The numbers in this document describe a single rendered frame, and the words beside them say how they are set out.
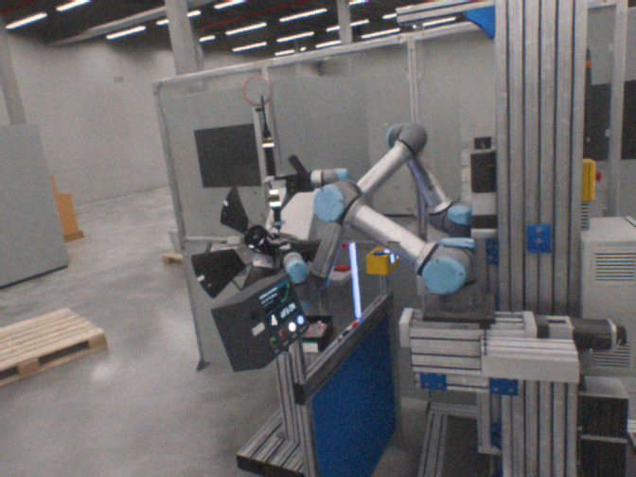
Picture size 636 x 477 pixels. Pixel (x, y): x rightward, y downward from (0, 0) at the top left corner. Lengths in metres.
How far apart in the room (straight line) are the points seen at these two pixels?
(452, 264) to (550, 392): 0.74
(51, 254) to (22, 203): 0.79
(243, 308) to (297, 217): 1.24
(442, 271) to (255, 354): 0.59
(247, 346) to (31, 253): 6.46
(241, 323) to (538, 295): 1.06
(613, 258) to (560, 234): 0.17
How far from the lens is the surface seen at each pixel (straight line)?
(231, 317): 1.32
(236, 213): 2.37
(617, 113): 2.48
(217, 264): 2.29
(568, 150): 1.76
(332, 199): 1.56
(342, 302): 2.97
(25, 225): 7.60
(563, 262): 1.84
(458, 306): 1.67
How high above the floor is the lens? 1.69
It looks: 14 degrees down
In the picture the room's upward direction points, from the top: 6 degrees counter-clockwise
